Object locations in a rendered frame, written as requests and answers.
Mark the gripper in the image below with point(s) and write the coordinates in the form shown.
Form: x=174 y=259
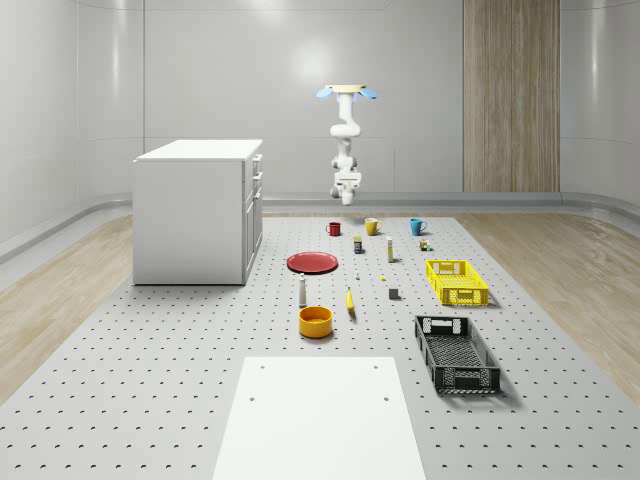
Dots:
x=347 y=176

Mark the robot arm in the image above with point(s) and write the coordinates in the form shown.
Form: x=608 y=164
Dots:
x=344 y=131

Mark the red mug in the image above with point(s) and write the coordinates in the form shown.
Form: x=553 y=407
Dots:
x=333 y=229

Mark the yellow mug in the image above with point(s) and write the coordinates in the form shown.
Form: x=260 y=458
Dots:
x=371 y=227

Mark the flat-sided can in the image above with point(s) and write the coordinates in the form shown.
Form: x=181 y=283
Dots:
x=358 y=246

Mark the yellow and white box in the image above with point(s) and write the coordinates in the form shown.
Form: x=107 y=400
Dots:
x=389 y=250

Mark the blue mug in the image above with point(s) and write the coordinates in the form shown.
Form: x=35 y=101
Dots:
x=416 y=227

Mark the drone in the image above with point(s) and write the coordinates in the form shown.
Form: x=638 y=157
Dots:
x=345 y=89

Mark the red plate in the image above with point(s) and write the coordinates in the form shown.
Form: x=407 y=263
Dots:
x=312 y=262

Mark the puzzle cube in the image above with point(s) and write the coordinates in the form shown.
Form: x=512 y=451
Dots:
x=424 y=245

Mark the banana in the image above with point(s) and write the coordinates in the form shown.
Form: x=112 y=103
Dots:
x=350 y=300

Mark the grey cube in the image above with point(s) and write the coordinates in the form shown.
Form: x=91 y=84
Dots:
x=394 y=294

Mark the small white bottle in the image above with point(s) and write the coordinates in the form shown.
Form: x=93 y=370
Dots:
x=302 y=295

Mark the yellow basket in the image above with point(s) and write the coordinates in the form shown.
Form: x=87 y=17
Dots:
x=432 y=280

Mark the yellow bowl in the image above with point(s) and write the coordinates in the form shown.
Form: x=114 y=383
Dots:
x=315 y=327

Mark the white cabinet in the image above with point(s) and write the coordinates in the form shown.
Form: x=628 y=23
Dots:
x=190 y=220

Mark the dark grey basket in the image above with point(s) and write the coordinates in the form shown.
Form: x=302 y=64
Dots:
x=467 y=380

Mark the white board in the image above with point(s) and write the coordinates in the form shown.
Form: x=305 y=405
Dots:
x=320 y=420

